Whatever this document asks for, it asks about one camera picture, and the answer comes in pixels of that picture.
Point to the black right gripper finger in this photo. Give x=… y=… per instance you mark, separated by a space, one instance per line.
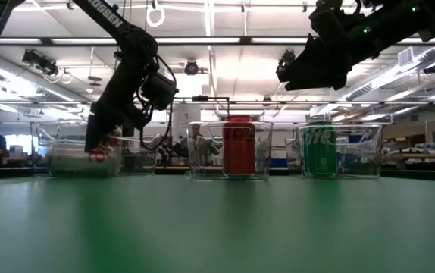
x=304 y=57
x=304 y=79

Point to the clear plastic bin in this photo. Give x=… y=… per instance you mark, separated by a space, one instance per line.
x=202 y=167
x=357 y=159
x=43 y=151

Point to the green Sprite can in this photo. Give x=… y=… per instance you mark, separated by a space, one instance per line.
x=320 y=159

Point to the red Coke can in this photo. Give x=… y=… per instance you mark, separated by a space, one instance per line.
x=239 y=151

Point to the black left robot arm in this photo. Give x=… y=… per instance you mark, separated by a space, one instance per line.
x=126 y=34

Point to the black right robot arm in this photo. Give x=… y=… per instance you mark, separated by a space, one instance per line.
x=403 y=19

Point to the white cylindrical tank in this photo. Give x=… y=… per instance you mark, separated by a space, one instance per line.
x=185 y=117

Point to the black ceiling fixture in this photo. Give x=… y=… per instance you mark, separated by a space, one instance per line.
x=431 y=68

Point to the green table mat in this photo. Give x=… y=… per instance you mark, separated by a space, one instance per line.
x=217 y=227

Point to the wooden workbench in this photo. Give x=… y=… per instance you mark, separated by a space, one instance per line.
x=429 y=156

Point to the white ceiling air duct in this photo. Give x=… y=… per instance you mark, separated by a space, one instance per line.
x=384 y=79

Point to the long ceiling light rail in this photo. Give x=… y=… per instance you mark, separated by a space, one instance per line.
x=246 y=40

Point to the black round camera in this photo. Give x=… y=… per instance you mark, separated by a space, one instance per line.
x=191 y=68

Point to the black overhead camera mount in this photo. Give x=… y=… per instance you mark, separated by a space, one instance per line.
x=39 y=60

